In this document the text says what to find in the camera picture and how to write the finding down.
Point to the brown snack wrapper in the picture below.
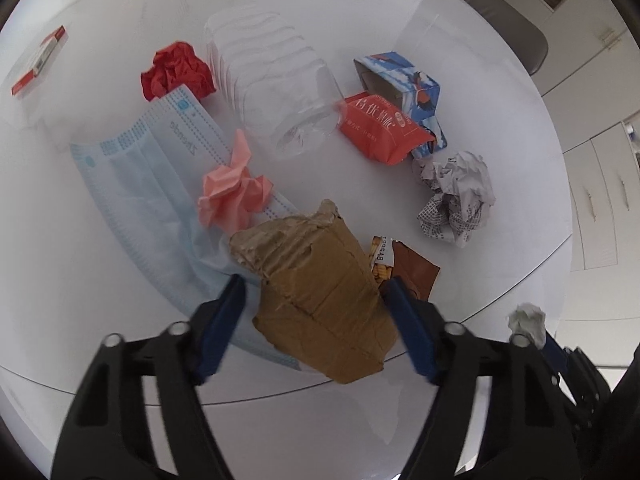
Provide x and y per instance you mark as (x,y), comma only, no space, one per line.
(393,259)

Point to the brown cardboard piece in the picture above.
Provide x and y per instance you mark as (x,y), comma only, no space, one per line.
(319,303)

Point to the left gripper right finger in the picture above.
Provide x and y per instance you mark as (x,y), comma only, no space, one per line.
(526,435)

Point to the white tissue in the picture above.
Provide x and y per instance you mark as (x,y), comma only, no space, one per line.
(530,321)

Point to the white drawer cabinet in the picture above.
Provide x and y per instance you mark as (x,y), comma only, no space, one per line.
(604,184)

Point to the pink paper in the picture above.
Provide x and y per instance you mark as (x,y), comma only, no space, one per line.
(230,194)

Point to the blue surgical face mask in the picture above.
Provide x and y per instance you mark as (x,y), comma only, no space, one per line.
(146,183)

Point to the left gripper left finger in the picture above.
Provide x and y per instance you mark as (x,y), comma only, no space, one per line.
(106,434)

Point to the red snack pouch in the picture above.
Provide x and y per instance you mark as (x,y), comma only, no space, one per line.
(379,129)

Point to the grey dining chair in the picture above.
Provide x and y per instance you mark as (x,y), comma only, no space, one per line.
(524,38)

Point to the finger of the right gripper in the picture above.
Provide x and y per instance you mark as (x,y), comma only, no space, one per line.
(557,357)

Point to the red white cigarette box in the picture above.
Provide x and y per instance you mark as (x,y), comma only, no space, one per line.
(38,60)

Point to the white printed paper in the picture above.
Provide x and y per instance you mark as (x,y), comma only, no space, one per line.
(460,196)

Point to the blue patterned carton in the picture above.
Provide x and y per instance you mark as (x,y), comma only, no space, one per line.
(416,94)

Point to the red paper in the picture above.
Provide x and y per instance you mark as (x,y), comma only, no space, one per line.
(174,66)

